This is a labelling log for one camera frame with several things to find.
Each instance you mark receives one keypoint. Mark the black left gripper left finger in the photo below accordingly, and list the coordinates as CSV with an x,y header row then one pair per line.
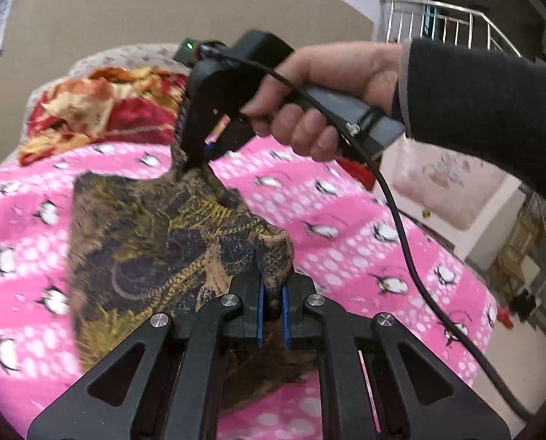
x,y
164,381

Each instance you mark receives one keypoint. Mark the black sleeved right forearm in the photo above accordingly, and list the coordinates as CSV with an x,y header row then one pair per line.
x,y
481,103

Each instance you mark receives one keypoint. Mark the red gold crumpled quilt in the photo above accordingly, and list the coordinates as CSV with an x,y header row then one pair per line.
x,y
112,104

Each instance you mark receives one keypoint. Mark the person's right hand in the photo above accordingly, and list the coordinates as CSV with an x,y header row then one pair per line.
x,y
369,71

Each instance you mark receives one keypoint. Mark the brown yellow patterned garment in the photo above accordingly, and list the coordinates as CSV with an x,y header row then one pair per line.
x,y
169,244

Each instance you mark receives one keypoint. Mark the white ornate upholstered chair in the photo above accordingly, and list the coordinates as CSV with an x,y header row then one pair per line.
x,y
454,195

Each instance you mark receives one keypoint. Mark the pink penguin fleece blanket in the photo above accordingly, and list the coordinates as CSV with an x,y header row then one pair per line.
x,y
343,237

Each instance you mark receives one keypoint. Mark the steel stair railing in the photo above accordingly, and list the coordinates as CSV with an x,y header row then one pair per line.
x,y
404,20

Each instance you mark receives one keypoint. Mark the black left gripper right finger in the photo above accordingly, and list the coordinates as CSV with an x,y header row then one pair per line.
x,y
376,379

